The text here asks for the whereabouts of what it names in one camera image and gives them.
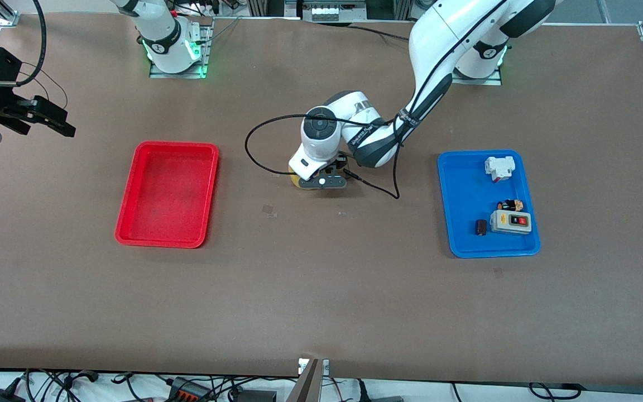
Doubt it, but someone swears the yellow clear tape roll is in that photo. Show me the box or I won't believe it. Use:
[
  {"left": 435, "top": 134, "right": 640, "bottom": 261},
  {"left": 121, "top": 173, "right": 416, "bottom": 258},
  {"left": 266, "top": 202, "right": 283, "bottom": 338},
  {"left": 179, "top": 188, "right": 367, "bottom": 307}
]
[{"left": 289, "top": 165, "right": 318, "bottom": 191}]

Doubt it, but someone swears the blue plastic tray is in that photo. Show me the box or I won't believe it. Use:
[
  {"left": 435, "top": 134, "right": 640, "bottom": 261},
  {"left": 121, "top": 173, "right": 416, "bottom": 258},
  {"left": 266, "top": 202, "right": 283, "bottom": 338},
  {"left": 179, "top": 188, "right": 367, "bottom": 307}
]
[{"left": 437, "top": 149, "right": 541, "bottom": 259}]

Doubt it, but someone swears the red plastic tray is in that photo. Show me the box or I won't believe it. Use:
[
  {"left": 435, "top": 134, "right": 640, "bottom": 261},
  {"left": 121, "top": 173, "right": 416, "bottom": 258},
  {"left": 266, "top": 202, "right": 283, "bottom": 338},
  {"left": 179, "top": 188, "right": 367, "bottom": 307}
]
[{"left": 114, "top": 141, "right": 220, "bottom": 249}]

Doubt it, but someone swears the grey box with white sockets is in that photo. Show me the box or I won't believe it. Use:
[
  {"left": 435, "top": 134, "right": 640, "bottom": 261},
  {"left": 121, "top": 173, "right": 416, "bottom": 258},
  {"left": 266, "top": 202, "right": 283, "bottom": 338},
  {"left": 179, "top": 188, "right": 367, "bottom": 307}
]
[{"left": 298, "top": 0, "right": 368, "bottom": 23}]

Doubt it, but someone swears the white circuit breaker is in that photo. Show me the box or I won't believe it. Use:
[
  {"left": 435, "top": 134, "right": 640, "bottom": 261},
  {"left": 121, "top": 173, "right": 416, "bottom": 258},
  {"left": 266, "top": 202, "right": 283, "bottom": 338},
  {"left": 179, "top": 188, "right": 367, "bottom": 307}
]
[{"left": 484, "top": 156, "right": 516, "bottom": 183}]

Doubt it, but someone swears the black power strip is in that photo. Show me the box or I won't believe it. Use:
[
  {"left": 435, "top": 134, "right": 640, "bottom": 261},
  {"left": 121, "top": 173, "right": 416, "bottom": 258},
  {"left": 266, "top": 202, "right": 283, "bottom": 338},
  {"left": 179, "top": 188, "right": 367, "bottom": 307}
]
[{"left": 166, "top": 377, "right": 216, "bottom": 402}]

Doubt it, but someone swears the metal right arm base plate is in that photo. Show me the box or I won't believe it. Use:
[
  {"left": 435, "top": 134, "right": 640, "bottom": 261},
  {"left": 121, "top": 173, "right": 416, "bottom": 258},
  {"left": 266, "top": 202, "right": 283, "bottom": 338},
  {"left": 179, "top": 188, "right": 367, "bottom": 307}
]
[{"left": 149, "top": 21, "right": 212, "bottom": 79}]

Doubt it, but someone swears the black cable on table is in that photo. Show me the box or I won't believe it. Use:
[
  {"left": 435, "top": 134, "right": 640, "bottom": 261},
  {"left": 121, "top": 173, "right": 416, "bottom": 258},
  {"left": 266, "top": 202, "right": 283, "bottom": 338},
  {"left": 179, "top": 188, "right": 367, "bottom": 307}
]
[{"left": 347, "top": 23, "right": 411, "bottom": 42}]

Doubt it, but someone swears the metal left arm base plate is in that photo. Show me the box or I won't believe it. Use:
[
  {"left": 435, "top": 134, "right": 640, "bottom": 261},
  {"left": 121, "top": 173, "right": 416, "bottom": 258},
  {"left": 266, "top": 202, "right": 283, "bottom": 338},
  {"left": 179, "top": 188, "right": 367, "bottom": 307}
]
[{"left": 451, "top": 67, "right": 504, "bottom": 86}]

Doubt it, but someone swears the grey on-off switch box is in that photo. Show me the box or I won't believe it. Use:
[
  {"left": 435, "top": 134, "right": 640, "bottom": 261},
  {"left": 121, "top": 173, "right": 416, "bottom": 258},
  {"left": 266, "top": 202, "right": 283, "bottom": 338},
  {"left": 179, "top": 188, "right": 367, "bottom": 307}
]
[{"left": 490, "top": 209, "right": 533, "bottom": 236}]

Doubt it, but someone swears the aluminium camera mount post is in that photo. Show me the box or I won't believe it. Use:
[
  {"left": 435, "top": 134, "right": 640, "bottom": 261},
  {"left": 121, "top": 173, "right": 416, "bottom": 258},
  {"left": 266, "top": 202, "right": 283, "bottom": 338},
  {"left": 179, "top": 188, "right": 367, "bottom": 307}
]
[{"left": 285, "top": 358, "right": 330, "bottom": 402}]

